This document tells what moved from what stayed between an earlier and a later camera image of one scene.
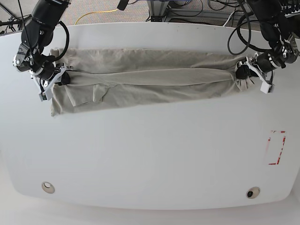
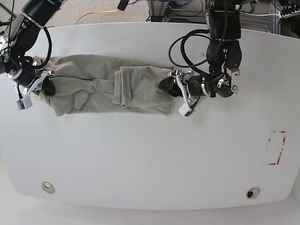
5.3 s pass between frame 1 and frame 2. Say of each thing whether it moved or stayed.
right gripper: moved
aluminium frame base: stayed
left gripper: moved
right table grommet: stayed
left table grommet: stayed
